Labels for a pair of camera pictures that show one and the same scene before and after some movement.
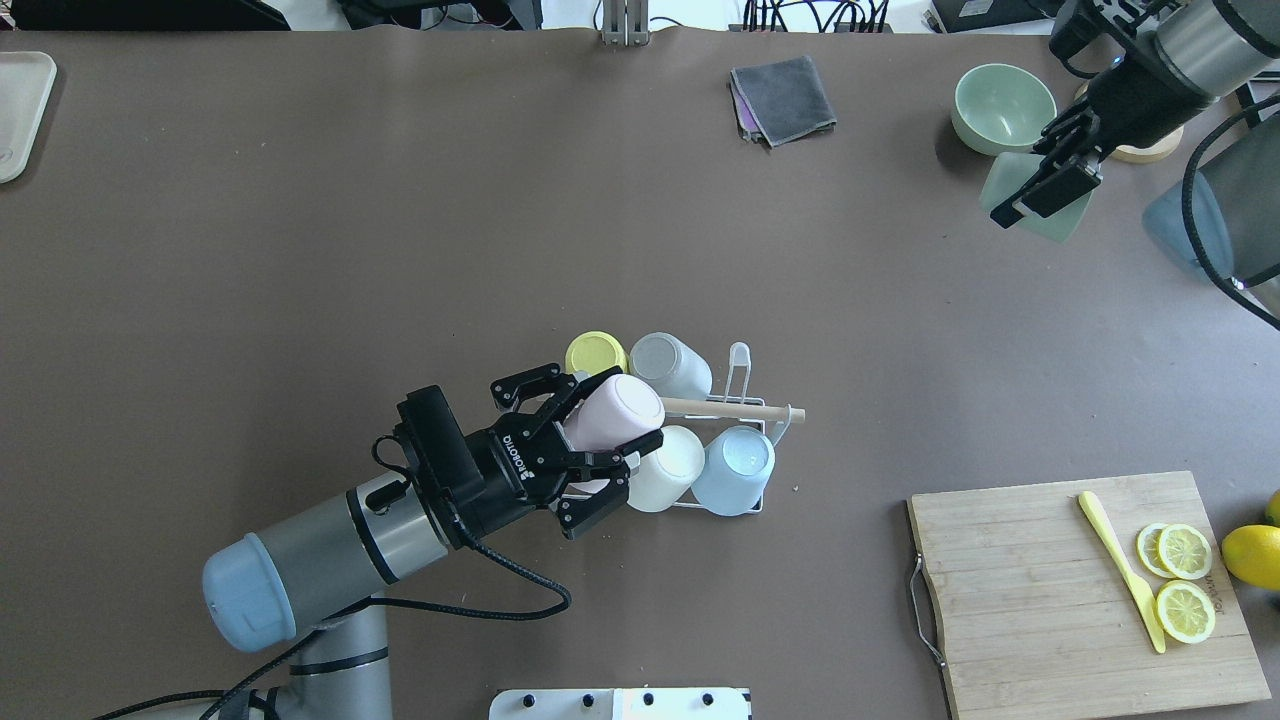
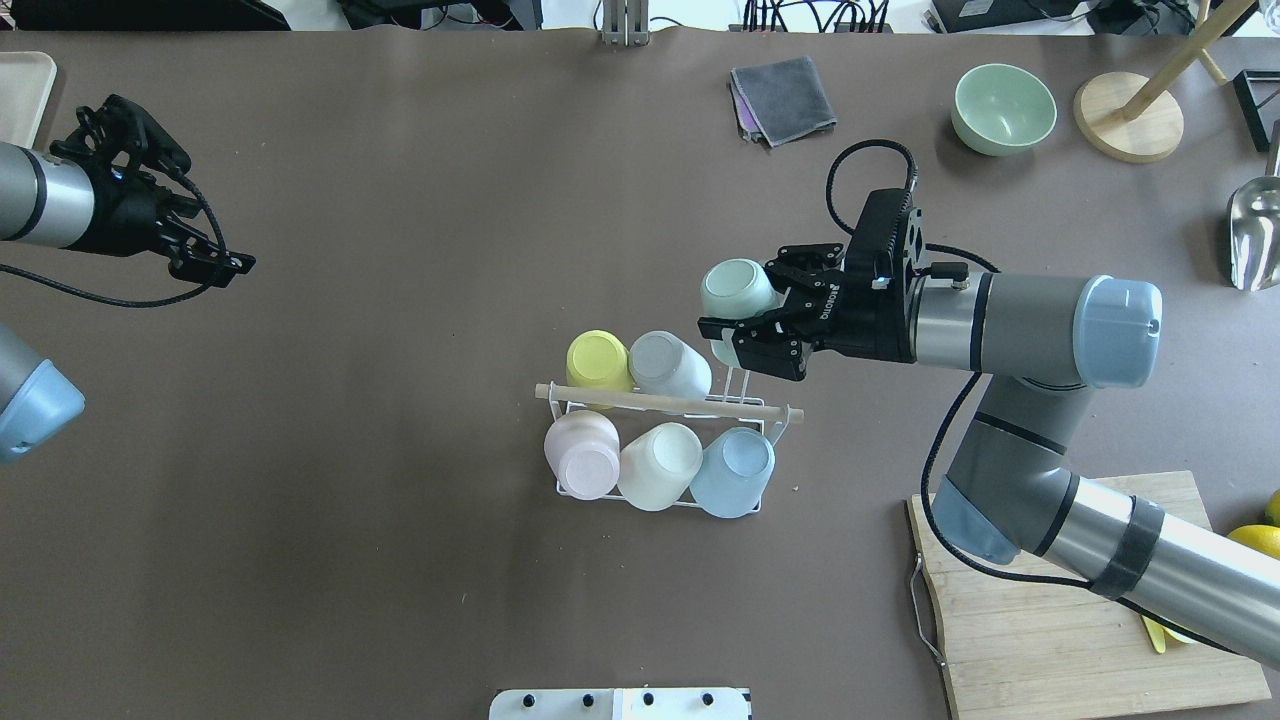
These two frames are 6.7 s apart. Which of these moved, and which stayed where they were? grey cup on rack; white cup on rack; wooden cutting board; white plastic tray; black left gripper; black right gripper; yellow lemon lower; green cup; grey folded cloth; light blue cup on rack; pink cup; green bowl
Moved: black right gripper; black left gripper; pink cup; green cup
Stayed: white cup on rack; light blue cup on rack; yellow lemon lower; green bowl; grey folded cloth; white plastic tray; grey cup on rack; wooden cutting board
